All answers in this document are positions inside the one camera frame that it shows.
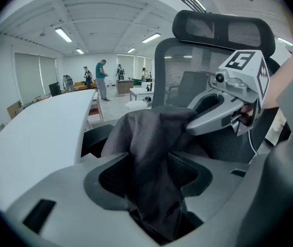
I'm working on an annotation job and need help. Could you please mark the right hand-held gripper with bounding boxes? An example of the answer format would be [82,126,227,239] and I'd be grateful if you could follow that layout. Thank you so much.
[186,49,270,136]

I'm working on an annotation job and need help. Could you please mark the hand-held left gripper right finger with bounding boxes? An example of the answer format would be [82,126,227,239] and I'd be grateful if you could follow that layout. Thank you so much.
[167,152,250,223]

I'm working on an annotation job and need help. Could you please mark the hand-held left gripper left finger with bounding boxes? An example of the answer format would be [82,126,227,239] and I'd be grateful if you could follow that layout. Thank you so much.
[4,152,161,247]

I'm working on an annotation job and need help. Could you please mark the black object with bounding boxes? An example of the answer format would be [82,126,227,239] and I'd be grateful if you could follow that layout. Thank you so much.
[101,105,210,244]

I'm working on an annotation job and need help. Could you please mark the black mesh office chair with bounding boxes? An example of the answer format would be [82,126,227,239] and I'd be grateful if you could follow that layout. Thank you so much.
[80,9,291,165]

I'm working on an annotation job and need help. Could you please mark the person's right forearm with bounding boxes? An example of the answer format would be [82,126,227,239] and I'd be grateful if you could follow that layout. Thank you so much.
[262,44,293,110]

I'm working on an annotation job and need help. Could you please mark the black sled-base chair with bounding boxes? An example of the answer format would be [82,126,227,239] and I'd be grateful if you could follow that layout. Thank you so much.
[167,70,214,108]

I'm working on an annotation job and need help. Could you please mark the person's right hand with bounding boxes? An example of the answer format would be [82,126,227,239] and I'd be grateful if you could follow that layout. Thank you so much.
[240,103,255,125]

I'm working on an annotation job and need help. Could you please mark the white metal-legged table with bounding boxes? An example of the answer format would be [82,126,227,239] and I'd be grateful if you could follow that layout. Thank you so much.
[129,86,155,103]

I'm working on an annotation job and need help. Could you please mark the long white table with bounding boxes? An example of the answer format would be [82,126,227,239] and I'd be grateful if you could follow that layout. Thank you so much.
[0,88,97,213]

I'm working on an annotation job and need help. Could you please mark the brown wooden cabinet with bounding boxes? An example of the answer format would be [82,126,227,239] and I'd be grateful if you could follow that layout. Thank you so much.
[116,79,135,97]

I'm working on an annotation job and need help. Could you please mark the cardboard sheet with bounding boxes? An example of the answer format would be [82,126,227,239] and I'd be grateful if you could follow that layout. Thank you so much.
[6,100,24,120]

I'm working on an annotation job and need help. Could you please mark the black monitor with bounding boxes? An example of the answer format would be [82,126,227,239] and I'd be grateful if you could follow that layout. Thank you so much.
[48,81,63,97]

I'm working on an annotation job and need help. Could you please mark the orange sofa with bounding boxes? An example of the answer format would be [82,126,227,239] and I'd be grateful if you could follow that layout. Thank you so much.
[72,79,97,91]

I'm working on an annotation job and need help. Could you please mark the grey window blinds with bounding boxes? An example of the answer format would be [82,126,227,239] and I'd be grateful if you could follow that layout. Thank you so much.
[13,52,58,105]

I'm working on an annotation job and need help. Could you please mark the thin white cable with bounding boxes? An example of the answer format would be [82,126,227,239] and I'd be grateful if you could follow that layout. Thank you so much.
[247,127,260,156]

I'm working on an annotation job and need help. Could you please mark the white table with wooden frame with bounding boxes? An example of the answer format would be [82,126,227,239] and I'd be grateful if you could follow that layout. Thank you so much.
[86,96,105,130]

